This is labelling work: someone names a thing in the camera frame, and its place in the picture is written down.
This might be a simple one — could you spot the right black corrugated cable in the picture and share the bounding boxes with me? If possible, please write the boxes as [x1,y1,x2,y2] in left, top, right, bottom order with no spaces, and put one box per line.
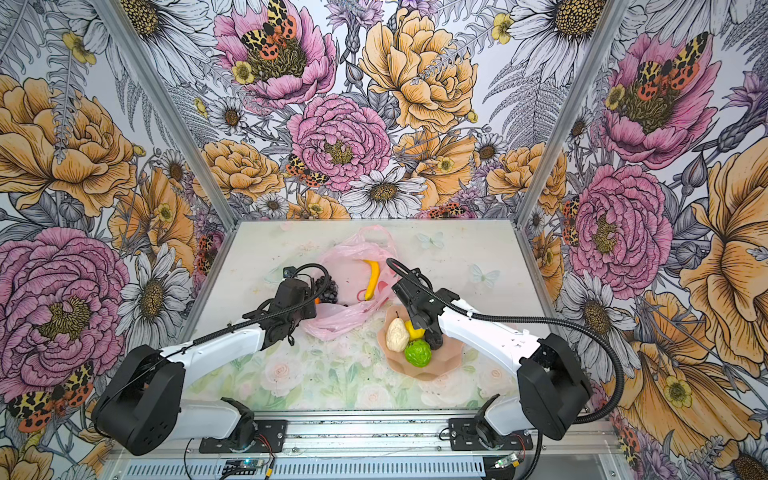
[386,257,626,480]

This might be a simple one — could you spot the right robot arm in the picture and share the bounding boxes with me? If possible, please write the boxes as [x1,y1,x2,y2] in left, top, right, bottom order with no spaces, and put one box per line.
[387,258,592,449]

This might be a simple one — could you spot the left aluminium corner post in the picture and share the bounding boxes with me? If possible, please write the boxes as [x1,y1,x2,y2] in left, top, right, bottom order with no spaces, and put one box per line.
[94,1,239,232]

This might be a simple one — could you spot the aluminium front rail frame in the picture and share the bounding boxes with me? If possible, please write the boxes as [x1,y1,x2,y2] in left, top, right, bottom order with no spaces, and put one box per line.
[100,410,633,479]

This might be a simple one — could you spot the pink plastic bag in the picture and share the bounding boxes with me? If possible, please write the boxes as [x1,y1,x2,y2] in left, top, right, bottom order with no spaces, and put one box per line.
[301,225,397,341]

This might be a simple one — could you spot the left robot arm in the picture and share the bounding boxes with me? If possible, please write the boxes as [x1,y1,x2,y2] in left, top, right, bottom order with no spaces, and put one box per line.
[91,264,332,456]

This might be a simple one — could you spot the aluminium corner post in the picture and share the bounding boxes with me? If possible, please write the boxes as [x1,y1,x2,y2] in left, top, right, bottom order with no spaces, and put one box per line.
[94,1,239,232]
[514,0,629,229]

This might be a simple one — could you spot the beige fake fruit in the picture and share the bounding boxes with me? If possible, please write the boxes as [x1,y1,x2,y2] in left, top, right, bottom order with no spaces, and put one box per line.
[385,317,410,353]

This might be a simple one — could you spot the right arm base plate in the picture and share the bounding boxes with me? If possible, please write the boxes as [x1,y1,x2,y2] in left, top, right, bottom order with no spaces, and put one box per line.
[441,418,534,452]

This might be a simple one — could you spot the dark fake grapes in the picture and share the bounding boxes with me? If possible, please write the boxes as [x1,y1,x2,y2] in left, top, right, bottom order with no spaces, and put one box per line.
[317,276,338,304]

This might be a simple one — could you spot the black corrugated cable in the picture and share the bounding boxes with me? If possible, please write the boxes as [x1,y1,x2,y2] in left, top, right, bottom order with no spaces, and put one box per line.
[95,262,332,421]
[386,257,626,480]

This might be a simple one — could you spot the green circuit board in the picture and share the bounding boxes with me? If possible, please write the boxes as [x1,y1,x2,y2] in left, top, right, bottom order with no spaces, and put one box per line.
[222,458,264,477]

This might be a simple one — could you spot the yellow fake banana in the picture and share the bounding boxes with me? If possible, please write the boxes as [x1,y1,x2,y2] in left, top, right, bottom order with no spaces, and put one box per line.
[363,260,381,301]

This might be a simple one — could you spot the white perforated cable duct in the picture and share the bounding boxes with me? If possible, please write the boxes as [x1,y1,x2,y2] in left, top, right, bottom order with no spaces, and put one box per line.
[114,456,486,479]

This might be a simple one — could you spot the left black corrugated cable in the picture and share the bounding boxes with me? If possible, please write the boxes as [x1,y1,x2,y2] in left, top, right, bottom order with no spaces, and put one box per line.
[95,262,332,421]

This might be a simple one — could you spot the yellow fake lemon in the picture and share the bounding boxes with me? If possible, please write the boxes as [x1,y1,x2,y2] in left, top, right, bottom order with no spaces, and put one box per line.
[404,320,425,341]

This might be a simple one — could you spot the green fake fruit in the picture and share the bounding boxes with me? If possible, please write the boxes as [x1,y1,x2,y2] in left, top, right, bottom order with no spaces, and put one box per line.
[403,339,432,368]

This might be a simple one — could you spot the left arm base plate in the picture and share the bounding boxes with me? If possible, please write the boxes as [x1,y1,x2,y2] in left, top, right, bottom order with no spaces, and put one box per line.
[199,420,288,454]

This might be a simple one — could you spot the pink scalloped bowl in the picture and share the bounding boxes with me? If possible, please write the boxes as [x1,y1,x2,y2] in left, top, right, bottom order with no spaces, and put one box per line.
[377,305,464,381]

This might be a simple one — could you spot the right aluminium corner post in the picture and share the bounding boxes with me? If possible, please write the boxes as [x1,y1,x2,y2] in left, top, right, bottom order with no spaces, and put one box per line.
[514,0,629,229]

